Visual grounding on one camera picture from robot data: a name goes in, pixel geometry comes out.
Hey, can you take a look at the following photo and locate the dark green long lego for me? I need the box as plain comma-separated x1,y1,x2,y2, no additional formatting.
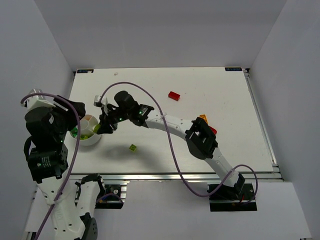
80,135,89,140

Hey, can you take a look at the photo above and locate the dark green square lego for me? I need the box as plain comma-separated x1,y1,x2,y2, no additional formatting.
70,127,78,138

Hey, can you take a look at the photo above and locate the lime lego table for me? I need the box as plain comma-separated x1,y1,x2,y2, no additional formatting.
129,144,137,152

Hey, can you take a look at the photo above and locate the orange long lego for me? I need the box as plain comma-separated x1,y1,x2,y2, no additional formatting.
199,114,208,124

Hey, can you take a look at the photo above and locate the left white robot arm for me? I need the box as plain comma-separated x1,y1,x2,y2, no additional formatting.
20,90,105,240

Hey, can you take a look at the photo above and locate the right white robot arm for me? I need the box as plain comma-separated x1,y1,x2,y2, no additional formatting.
94,90,245,199

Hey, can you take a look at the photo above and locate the white round divided container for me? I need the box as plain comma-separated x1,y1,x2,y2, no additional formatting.
69,115,102,147

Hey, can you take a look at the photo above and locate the left blue table label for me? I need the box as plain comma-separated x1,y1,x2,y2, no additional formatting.
76,69,94,74

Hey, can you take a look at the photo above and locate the blue table label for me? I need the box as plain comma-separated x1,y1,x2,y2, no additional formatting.
76,69,94,74
224,67,243,72

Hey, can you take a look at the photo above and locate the red rectangular lego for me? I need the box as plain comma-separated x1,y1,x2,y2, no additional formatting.
168,91,181,101

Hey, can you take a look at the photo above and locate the red sloped lego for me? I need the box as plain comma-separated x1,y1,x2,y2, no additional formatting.
210,126,217,135

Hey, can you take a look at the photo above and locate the right blue table label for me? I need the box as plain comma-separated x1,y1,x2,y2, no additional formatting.
224,67,243,72

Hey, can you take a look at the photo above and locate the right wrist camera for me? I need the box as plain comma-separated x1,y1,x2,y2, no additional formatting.
93,95,108,113

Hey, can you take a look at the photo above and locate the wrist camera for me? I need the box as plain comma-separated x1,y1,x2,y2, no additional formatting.
93,95,108,113
21,95,55,112

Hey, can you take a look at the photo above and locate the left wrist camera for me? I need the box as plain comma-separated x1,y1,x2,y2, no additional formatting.
21,95,55,112

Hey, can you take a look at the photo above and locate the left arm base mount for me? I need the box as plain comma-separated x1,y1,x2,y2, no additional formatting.
95,181,128,210

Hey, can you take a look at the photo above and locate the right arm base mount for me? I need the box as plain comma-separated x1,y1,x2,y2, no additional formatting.
209,183,258,212

